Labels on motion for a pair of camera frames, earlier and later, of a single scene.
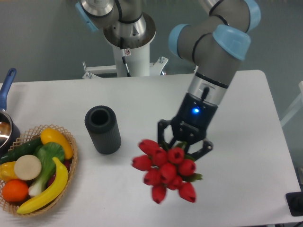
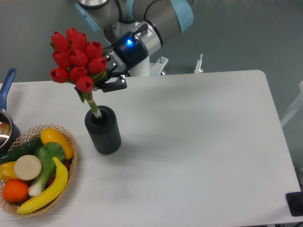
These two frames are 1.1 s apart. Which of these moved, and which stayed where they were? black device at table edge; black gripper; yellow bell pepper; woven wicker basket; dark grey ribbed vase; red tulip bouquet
Moved: black gripper; red tulip bouquet
Stayed: dark grey ribbed vase; yellow bell pepper; woven wicker basket; black device at table edge
